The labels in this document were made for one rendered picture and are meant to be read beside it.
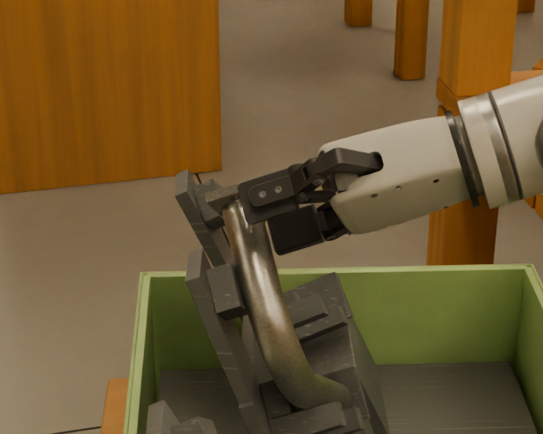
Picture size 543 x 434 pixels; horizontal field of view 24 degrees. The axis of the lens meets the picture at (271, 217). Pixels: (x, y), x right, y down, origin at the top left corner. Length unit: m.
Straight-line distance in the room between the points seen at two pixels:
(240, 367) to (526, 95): 0.30
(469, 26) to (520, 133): 1.05
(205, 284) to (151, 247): 2.44
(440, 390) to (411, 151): 0.48
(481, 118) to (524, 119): 0.03
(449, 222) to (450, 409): 0.81
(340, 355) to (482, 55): 0.84
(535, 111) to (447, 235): 1.20
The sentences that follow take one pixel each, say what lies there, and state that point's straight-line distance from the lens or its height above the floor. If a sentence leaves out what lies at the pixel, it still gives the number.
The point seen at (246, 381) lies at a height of 1.06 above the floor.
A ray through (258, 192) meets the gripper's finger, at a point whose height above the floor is 1.21.
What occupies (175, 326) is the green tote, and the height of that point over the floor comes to 0.90.
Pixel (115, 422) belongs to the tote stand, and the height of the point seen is 0.79.
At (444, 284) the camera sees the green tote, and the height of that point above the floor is 0.94.
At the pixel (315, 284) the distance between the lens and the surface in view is 1.30.
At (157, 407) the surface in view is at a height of 1.13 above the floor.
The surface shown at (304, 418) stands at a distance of 1.01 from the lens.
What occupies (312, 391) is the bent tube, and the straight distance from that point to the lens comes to 0.98.
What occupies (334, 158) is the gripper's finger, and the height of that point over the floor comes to 1.25.
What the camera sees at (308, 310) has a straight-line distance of 1.15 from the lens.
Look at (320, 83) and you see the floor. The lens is 4.45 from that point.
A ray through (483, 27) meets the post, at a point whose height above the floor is 0.99.
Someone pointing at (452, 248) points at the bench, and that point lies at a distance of 2.11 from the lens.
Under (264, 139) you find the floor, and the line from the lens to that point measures 4.00.
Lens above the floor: 1.61
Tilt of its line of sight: 27 degrees down
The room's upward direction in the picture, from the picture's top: straight up
